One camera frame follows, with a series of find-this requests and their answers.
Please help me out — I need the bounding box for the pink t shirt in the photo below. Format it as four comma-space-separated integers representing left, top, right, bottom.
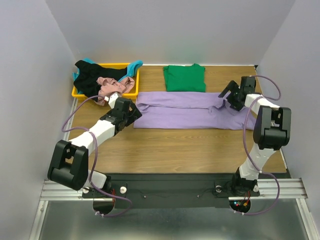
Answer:
96, 77, 135, 106

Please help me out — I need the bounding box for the purple t shirt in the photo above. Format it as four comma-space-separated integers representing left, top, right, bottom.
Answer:
133, 91, 248, 130

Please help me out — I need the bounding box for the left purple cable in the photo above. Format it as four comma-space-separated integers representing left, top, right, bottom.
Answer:
61, 95, 133, 218

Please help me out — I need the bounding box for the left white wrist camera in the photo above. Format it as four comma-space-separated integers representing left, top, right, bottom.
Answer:
103, 92, 120, 109

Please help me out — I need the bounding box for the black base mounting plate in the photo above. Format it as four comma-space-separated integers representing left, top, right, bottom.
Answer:
51, 172, 292, 210

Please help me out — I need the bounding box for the black t shirt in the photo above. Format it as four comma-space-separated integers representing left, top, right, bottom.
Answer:
73, 60, 127, 97

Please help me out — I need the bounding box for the left side aluminium rail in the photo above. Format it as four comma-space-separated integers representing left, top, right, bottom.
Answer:
55, 98, 79, 172

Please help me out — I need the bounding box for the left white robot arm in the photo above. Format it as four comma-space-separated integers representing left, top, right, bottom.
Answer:
47, 93, 142, 197

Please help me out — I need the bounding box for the folded green t shirt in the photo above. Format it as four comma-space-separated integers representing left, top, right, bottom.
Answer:
163, 63, 206, 93

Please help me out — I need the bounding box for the teal t shirt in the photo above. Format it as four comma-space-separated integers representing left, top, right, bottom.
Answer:
72, 58, 144, 82

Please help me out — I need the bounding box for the yellow plastic bin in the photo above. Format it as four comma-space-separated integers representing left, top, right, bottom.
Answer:
71, 59, 143, 100

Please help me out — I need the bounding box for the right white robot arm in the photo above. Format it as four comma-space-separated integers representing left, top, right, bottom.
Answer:
219, 75, 292, 195

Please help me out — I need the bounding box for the aluminium frame rail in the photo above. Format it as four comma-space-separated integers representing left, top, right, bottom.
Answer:
40, 178, 308, 201

